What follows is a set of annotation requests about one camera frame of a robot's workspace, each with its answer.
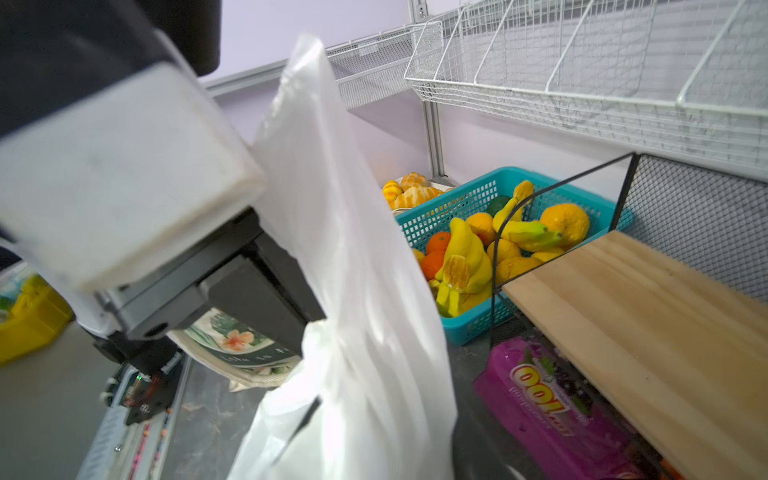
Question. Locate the teal plastic fruit basket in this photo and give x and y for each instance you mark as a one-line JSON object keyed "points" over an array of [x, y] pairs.
{"points": [[421, 223]]}

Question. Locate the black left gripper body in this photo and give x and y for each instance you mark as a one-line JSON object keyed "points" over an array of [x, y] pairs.
{"points": [[238, 269]]}

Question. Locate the croissant bread top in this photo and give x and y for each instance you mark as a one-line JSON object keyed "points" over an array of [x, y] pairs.
{"points": [[413, 179]]}

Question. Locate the white wire wall rack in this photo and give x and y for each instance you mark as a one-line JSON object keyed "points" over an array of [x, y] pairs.
{"points": [[687, 79]]}

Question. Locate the white plastic grocery bag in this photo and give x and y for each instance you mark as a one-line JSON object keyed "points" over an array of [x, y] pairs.
{"points": [[373, 396]]}

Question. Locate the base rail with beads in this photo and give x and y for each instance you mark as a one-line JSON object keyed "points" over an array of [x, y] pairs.
{"points": [[133, 438]]}

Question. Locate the orange fruit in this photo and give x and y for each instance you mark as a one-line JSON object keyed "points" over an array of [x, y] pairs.
{"points": [[569, 219]]}

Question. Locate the black mesh wooden shelf rack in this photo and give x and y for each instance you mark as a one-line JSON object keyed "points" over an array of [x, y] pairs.
{"points": [[665, 315]]}

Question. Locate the white mesh wall box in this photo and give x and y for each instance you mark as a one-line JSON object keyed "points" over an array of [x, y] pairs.
{"points": [[382, 65]]}

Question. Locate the purple snack bag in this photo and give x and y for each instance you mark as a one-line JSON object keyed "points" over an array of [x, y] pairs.
{"points": [[535, 399]]}

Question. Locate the striped bread loaf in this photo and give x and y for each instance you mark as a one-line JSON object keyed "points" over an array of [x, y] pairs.
{"points": [[415, 196]]}

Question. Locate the yellow banana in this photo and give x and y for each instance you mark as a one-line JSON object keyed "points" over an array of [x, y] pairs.
{"points": [[531, 236]]}

